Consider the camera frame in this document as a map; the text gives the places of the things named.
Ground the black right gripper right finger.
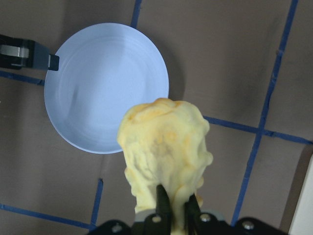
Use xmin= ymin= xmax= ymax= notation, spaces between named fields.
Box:
xmin=185 ymin=194 xmax=229 ymax=235

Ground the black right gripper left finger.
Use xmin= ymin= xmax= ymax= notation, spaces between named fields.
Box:
xmin=132 ymin=185 xmax=172 ymax=235

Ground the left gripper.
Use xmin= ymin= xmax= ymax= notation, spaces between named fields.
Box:
xmin=0 ymin=34 xmax=60 ymax=71

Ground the blue plate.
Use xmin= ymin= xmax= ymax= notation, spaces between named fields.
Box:
xmin=44 ymin=23 xmax=169 ymax=154

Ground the white rectangular tray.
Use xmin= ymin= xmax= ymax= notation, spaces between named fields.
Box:
xmin=289 ymin=145 xmax=313 ymax=235

